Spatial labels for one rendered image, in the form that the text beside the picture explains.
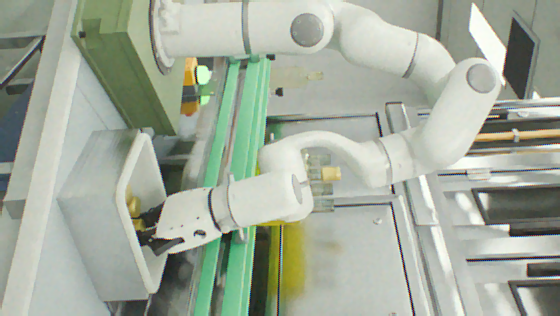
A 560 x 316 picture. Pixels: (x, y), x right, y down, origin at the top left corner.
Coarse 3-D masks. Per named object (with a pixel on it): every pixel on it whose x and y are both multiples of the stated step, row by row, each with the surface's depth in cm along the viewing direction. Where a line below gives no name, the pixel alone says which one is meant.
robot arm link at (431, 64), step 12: (420, 36) 97; (420, 48) 96; (432, 48) 97; (444, 48) 101; (420, 60) 96; (432, 60) 97; (444, 60) 100; (408, 72) 98; (420, 72) 98; (432, 72) 99; (444, 72) 101; (420, 84) 101; (432, 84) 100; (444, 84) 95; (432, 96) 100; (432, 108) 101
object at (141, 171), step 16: (144, 144) 90; (128, 160) 82; (144, 160) 92; (128, 176) 79; (144, 176) 94; (160, 176) 95; (144, 192) 96; (160, 192) 96; (144, 208) 98; (128, 224) 79; (144, 256) 95; (160, 256) 95; (144, 272) 85; (160, 272) 92
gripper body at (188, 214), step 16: (192, 192) 91; (208, 192) 90; (176, 208) 89; (192, 208) 88; (208, 208) 86; (160, 224) 88; (176, 224) 86; (192, 224) 85; (208, 224) 85; (192, 240) 86; (208, 240) 87
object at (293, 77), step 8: (272, 72) 191; (280, 72) 191; (288, 72) 190; (296, 72) 190; (304, 72) 190; (312, 72) 191; (320, 72) 191; (272, 80) 190; (280, 80) 190; (288, 80) 190; (296, 80) 190; (304, 80) 190; (272, 88) 193
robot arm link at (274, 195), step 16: (256, 176) 86; (272, 176) 84; (288, 176) 84; (240, 192) 85; (256, 192) 84; (272, 192) 83; (288, 192) 83; (304, 192) 91; (240, 208) 84; (256, 208) 84; (272, 208) 83; (288, 208) 83; (304, 208) 89; (240, 224) 86
